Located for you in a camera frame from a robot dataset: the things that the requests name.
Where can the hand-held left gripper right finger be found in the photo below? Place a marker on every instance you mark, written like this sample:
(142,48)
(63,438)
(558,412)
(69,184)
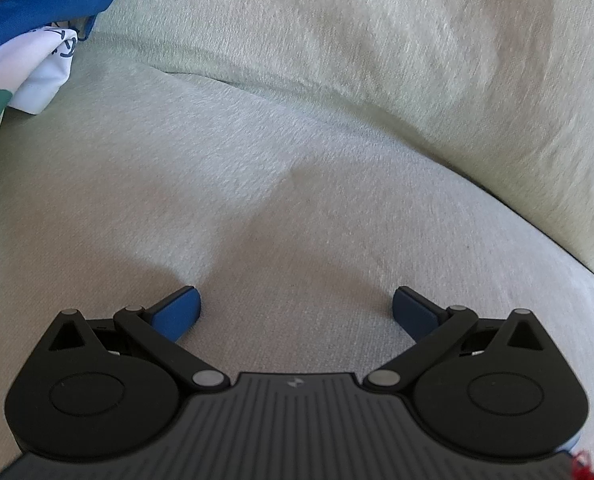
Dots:
(414,315)

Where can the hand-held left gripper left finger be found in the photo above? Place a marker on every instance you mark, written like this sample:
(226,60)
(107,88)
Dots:
(177,312)

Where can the white blue-print shopping bag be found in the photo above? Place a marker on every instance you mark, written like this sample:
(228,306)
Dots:
(42,80)

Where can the light green sofa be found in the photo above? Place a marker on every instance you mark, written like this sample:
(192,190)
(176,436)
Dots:
(297,185)

